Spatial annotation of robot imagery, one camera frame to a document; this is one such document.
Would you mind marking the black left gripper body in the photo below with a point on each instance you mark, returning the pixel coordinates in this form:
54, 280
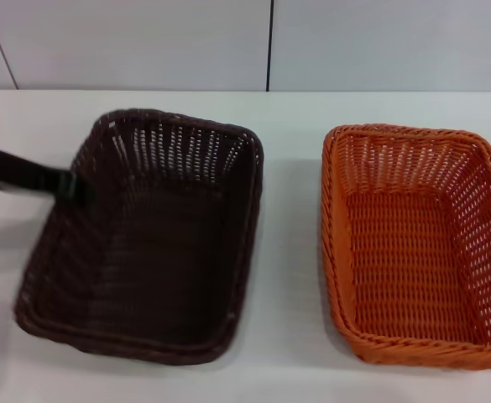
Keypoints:
22, 172

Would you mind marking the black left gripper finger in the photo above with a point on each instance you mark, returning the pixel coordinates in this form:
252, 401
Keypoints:
72, 188

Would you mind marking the orange wicker basket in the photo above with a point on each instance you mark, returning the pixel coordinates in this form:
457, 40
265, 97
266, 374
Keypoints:
413, 260

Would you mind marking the dark brown wicker basket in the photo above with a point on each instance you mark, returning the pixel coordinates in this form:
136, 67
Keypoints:
165, 268

